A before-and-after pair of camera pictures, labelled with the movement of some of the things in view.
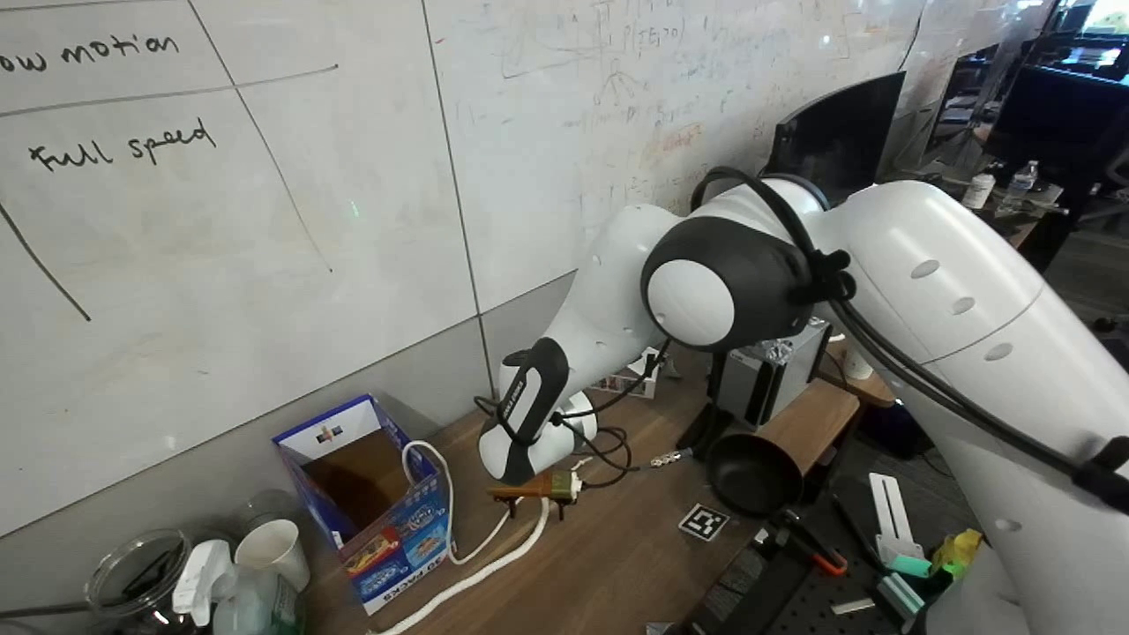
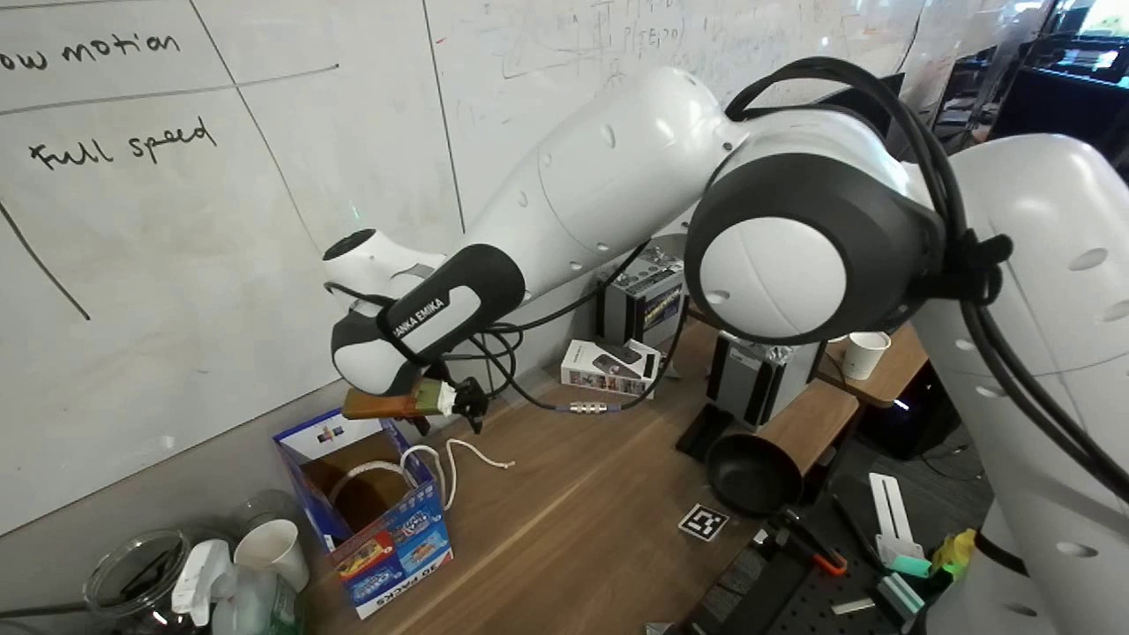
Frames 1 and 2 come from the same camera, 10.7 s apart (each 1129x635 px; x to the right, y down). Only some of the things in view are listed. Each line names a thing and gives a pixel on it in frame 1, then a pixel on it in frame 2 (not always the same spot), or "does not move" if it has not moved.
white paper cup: [271, 543] does not move
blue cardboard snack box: [385, 510] does not move
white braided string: [454, 536] -> [441, 464]
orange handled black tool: [811, 540] does not move
